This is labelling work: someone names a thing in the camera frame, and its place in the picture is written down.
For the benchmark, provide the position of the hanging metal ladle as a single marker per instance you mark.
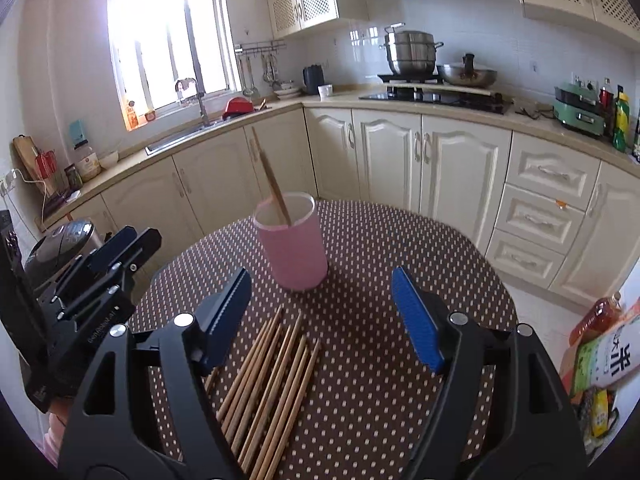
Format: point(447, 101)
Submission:
point(247, 77)

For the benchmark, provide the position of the small dark jar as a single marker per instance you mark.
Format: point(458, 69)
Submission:
point(73, 178)

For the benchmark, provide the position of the yellow packet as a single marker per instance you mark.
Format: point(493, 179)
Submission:
point(598, 412)

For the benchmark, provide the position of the small white bowl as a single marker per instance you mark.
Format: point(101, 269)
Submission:
point(108, 160)

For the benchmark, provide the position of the metal wall utensil rack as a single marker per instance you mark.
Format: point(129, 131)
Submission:
point(260, 46)

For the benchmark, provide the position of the silver rice cooker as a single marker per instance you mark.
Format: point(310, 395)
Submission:
point(60, 245)

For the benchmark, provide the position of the green and yellow bottle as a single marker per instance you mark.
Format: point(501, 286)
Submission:
point(621, 120)

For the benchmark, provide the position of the green electric grill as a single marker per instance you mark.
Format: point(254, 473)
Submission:
point(577, 110)

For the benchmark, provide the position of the teal box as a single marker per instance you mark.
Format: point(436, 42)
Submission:
point(77, 131)

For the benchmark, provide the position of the black gas stove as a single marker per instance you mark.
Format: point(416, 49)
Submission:
point(440, 100)

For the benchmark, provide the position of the pink cylindrical cup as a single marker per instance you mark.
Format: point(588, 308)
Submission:
point(295, 255)

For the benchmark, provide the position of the metal sink faucet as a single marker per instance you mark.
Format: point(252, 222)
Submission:
point(202, 105)

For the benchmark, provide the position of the person's left hand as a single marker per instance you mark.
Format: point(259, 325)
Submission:
point(56, 420)

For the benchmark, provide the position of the red kitchen container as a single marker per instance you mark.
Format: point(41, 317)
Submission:
point(237, 107)

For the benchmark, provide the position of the round polka dot table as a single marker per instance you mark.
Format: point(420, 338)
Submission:
point(375, 260)

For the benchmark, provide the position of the large glass jar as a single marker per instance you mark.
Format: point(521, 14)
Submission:
point(87, 162)

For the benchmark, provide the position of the cream cabinet drawer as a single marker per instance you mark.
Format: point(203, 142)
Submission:
point(552, 172)
point(525, 260)
point(540, 217)

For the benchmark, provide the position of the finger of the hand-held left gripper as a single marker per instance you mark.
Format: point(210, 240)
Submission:
point(145, 247)
point(117, 245)

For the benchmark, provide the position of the beige kitchen countertop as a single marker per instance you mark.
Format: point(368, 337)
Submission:
point(550, 130)

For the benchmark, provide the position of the stack of white dishes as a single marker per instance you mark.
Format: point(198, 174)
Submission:
point(286, 91)

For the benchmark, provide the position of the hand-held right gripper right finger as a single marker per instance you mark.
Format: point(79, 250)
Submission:
point(415, 310)

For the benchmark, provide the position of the hanging metal utensils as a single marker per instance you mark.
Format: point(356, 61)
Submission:
point(270, 72)

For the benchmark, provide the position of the wooden cutting board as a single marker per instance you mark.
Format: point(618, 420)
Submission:
point(25, 157)

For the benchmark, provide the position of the white mug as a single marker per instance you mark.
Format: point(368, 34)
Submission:
point(325, 91)

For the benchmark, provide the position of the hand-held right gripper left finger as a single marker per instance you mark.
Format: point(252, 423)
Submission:
point(232, 310)

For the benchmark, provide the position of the orange drink bottle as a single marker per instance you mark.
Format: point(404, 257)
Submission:
point(595, 317)

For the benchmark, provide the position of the red packet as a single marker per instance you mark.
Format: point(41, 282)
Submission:
point(46, 164)

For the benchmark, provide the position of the kitchen window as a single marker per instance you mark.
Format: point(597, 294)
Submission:
point(165, 35)

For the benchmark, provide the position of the steel kitchen sink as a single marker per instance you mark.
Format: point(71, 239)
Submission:
point(185, 135)

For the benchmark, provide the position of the dark bottle with red label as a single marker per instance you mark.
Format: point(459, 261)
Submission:
point(606, 100)

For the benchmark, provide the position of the cream base cabinets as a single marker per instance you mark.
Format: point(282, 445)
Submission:
point(465, 170)

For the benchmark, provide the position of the small red object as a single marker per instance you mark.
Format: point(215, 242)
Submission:
point(150, 115)

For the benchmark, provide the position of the steel steamer pot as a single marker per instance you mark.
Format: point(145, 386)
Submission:
point(412, 52)

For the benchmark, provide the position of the dark sauce bottle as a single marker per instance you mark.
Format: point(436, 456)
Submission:
point(637, 140)

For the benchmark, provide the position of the black electric kettle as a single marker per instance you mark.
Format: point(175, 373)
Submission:
point(313, 80)

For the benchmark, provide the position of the bunch of wooden chopsticks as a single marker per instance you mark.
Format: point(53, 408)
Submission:
point(280, 375)

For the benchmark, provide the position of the slender wooden chopstick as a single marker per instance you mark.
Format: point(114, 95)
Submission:
point(274, 187)
point(256, 141)

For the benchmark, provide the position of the green and white rice bag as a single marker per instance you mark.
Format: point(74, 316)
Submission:
point(600, 360)

